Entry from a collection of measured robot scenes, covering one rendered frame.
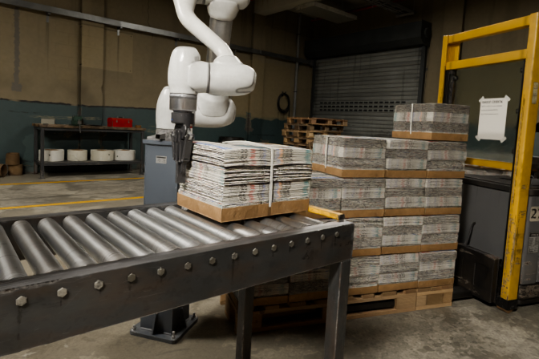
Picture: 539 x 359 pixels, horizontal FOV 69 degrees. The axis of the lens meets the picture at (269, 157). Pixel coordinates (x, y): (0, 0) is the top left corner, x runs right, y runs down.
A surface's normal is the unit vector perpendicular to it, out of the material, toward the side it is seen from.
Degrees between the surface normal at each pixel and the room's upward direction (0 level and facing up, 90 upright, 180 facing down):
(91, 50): 90
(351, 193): 90
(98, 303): 90
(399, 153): 90
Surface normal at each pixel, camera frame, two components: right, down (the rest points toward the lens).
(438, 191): 0.35, 0.09
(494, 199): -0.94, -0.02
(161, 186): -0.27, 0.07
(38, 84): 0.64, 0.10
